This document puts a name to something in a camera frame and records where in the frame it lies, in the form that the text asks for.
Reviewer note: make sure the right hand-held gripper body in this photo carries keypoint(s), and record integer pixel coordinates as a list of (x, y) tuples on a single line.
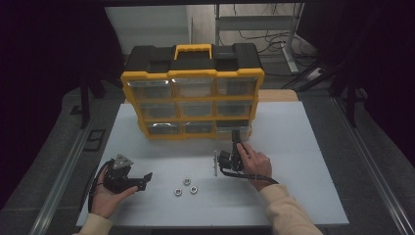
[(228, 161)]

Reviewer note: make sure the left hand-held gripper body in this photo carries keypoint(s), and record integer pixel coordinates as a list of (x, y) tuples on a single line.
[(116, 178)]

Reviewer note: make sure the single clear plastic drawer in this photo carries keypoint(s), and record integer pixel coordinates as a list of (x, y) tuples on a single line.
[(228, 132)]

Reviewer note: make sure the metal hex nut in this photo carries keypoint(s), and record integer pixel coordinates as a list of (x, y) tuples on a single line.
[(193, 189), (186, 181), (178, 192)]

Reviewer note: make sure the yellow black organizer case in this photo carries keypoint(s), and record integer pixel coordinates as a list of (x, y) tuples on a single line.
[(195, 57)]

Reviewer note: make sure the person's left hand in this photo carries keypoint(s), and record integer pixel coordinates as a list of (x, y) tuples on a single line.
[(105, 201)]

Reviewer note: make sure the person's right hand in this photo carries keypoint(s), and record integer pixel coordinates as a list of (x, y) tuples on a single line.
[(257, 166)]

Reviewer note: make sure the set of clear organizer drawers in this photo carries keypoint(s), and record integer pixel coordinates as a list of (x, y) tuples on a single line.
[(192, 87)]

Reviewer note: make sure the black metal stand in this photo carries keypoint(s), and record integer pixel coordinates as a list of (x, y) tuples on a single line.
[(351, 104), (85, 104)]

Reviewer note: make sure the white power strip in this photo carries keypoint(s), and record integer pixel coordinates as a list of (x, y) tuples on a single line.
[(314, 74)]

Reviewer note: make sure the dark curtain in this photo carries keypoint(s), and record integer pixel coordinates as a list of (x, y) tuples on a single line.
[(385, 65), (42, 81)]

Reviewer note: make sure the white panel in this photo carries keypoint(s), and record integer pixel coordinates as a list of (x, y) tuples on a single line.
[(147, 27)]

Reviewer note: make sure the black floor frame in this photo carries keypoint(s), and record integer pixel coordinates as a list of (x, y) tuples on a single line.
[(94, 140)]

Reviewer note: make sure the aluminium rail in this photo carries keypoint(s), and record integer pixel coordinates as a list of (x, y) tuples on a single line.
[(62, 182), (375, 169)]

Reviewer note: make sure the white metal desk frame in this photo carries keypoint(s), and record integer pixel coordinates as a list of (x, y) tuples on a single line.
[(254, 23)]

